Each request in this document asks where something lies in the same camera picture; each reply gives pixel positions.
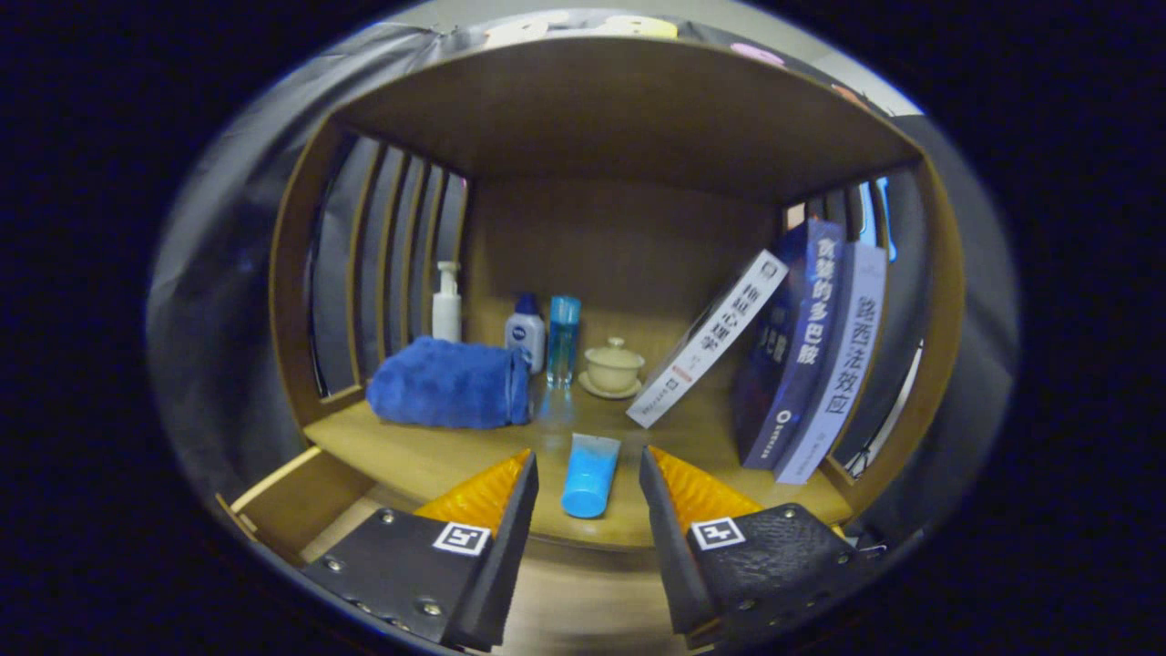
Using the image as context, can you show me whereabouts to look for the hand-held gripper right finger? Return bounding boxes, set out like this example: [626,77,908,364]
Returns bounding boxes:
[638,445,875,650]

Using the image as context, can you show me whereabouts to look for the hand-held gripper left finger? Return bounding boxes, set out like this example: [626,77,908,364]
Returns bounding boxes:
[299,449,540,652]

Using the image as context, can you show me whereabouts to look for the blue squeeze tube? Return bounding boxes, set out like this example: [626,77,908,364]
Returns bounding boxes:
[560,433,622,519]

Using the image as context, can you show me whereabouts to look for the wooden drawer with black knob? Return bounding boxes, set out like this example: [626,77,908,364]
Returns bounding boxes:
[215,445,680,655]

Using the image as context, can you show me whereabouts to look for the wooden countertop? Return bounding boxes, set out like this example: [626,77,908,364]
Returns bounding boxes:
[303,364,853,552]

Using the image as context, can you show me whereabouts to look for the wooden cabinet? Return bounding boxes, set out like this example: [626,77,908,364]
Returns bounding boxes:
[214,35,967,652]

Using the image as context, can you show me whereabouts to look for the blue folded towel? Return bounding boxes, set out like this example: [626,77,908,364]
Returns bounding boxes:
[366,336,532,430]

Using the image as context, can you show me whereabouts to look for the beige ceramic lidded cup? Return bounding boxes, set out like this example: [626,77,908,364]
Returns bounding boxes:
[578,336,646,400]

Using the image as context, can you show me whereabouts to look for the white book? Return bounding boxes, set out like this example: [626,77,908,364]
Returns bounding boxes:
[626,250,790,429]

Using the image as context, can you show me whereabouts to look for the white lotion bottle blue cap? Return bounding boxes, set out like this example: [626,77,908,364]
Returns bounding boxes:
[505,292,547,374]

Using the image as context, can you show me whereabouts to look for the clear blue bottle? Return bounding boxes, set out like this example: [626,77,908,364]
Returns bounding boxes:
[547,294,582,388]

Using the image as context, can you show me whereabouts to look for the dark blue book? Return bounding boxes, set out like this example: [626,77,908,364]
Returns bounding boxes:
[733,217,846,470]

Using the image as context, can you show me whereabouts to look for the pale lavender book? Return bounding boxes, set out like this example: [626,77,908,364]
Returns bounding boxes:
[774,241,889,486]

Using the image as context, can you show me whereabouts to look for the white pump bottle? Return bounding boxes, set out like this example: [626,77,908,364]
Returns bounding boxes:
[431,261,463,343]

